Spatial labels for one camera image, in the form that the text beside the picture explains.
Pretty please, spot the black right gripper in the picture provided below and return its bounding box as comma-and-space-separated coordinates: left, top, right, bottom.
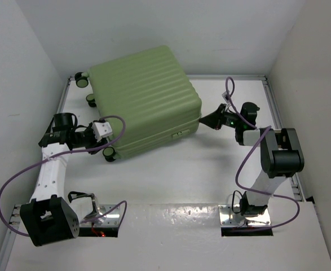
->
198, 104, 242, 131

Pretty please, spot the light green suitcase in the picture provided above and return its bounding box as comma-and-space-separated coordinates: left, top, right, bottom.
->
74, 45, 202, 162

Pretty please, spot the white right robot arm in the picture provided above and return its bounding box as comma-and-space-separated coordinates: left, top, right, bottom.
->
199, 102, 304, 216

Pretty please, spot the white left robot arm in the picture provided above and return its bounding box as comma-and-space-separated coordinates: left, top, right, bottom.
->
20, 113, 112, 247

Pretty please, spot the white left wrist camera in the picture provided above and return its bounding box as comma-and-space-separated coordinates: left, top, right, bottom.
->
92, 121, 113, 141

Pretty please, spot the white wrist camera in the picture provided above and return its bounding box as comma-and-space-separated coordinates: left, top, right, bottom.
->
92, 121, 113, 141
222, 92, 231, 102

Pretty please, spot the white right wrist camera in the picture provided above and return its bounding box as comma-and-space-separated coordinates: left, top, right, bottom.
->
222, 92, 231, 102

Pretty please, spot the right aluminium table rail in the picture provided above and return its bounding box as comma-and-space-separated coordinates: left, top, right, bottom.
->
262, 75, 315, 203

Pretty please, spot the aluminium table rail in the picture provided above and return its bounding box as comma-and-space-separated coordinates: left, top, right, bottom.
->
0, 75, 72, 271
262, 75, 315, 203

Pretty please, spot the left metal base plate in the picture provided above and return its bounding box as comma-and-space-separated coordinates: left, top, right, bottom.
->
80, 204, 121, 228

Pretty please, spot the metal base plate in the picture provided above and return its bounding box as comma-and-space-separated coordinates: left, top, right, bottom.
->
80, 204, 121, 228
218, 204, 271, 229

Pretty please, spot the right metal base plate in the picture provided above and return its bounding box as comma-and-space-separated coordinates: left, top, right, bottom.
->
218, 204, 271, 229

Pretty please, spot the left aluminium table rail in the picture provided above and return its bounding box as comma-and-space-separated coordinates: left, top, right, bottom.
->
0, 75, 72, 271

